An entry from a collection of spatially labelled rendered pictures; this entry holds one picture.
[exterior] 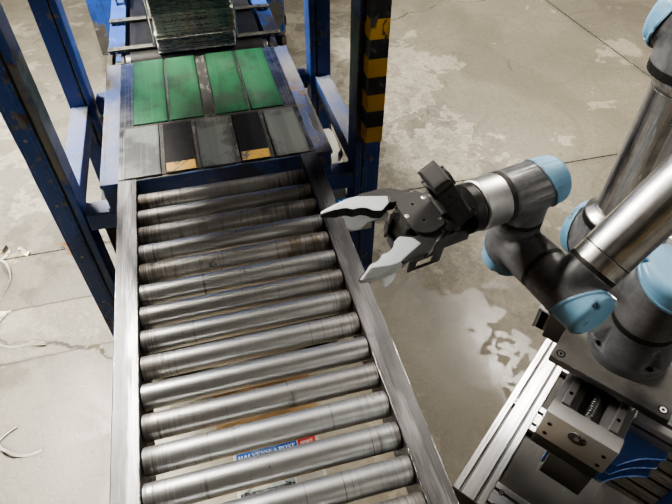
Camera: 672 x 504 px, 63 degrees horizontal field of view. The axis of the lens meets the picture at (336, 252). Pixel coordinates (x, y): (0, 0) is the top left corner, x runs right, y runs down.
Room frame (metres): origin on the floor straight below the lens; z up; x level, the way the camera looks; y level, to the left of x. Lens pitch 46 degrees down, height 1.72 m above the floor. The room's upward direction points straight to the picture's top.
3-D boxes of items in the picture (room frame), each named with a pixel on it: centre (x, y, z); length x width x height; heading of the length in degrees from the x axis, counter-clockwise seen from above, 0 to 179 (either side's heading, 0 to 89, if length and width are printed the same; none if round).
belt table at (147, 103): (1.56, 0.41, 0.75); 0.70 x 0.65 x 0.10; 15
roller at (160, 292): (0.83, 0.22, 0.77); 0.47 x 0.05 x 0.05; 105
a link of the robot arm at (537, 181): (0.62, -0.28, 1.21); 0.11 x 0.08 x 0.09; 116
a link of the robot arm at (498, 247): (0.60, -0.28, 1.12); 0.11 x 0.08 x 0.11; 26
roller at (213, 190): (1.15, 0.30, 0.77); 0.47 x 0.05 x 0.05; 105
